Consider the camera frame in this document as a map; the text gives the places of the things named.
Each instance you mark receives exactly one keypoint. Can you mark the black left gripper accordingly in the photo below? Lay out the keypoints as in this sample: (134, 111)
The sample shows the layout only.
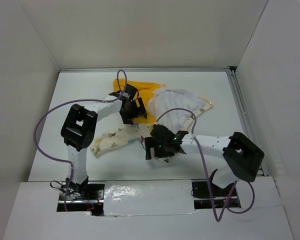
(126, 118)

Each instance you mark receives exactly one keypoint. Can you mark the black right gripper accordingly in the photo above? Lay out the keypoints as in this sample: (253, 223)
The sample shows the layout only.
(151, 142)

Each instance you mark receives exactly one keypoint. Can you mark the yellow and white kids jacket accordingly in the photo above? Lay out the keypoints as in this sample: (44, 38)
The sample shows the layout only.
(171, 107)

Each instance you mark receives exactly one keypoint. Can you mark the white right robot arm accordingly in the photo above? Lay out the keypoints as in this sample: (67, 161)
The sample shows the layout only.
(243, 157)

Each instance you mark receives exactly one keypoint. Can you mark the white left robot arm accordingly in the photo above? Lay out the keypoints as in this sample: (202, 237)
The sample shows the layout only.
(79, 128)

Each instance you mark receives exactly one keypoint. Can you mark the white taped front panel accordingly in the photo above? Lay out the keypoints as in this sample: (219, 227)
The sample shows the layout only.
(148, 198)

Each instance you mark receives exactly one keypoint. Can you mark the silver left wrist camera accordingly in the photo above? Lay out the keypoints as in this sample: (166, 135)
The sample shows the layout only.
(126, 95)

